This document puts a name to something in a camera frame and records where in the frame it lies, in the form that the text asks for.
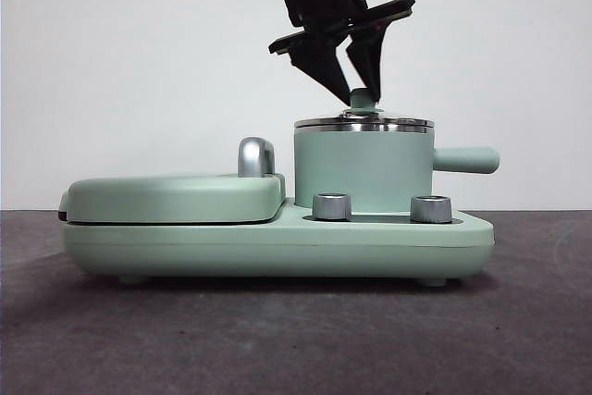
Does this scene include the glass pot lid green knob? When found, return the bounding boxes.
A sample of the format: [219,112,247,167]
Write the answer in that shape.
[294,88,435,130]

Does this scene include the silver control knob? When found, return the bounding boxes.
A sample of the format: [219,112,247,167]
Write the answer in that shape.
[410,194,452,224]
[312,193,353,221]

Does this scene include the mint green breakfast cooker base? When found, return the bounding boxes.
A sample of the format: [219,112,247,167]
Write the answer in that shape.
[62,195,496,286]

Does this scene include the dark grey table cloth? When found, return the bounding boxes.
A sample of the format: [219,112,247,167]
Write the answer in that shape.
[0,209,592,395]

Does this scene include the mint green pot with handle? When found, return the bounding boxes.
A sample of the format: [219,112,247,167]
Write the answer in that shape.
[293,124,502,211]

